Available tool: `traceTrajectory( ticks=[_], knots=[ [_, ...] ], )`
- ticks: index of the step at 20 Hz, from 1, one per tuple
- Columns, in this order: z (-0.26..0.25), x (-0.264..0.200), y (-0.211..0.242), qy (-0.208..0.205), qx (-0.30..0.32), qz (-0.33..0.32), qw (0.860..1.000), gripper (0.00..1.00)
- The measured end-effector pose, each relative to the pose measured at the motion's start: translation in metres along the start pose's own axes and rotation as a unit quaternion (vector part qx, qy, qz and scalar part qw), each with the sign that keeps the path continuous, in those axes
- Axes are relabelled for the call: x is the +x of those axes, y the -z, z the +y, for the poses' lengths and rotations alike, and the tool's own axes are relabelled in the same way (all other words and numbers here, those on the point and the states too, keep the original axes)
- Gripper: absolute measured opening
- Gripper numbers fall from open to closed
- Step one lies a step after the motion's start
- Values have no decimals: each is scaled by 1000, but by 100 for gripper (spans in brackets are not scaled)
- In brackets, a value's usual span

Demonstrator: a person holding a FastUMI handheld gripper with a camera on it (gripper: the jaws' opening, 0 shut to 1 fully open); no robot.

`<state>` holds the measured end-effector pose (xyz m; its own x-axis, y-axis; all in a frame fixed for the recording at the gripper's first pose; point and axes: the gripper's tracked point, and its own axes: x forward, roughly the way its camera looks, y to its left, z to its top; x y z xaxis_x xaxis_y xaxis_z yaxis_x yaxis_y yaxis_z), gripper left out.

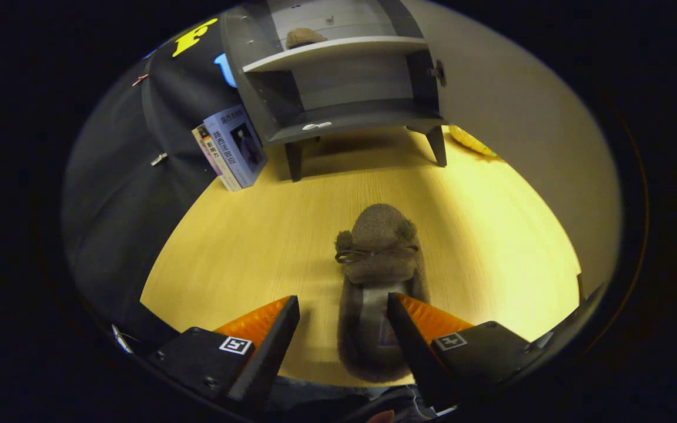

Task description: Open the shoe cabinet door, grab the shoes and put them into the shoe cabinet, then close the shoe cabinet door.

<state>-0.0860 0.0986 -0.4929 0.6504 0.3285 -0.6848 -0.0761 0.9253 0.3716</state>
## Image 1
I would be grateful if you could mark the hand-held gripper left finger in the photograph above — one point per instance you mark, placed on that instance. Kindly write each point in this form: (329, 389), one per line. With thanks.
(268, 352)

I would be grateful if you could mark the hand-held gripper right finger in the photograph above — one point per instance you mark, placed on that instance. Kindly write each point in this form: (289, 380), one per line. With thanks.
(418, 352)

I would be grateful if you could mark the brown shoe with red label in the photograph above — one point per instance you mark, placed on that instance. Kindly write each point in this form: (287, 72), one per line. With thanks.
(379, 247)

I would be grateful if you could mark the beige shoe cabinet door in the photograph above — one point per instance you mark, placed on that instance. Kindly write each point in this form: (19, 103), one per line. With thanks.
(520, 147)

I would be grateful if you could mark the blue grey book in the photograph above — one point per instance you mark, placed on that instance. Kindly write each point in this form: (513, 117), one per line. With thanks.
(241, 144)

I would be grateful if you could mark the beige book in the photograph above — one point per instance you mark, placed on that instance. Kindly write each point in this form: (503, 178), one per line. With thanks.
(206, 150)

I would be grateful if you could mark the black backdrop cloth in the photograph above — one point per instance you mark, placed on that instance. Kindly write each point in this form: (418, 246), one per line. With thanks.
(115, 205)

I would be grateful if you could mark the yellow plush toy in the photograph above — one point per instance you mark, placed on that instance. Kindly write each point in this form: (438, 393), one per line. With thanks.
(471, 142)

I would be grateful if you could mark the white clip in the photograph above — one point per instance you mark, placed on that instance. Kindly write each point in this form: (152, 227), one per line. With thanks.
(159, 159)

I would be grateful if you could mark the pink clip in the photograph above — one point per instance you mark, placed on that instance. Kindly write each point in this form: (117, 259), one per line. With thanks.
(140, 80)

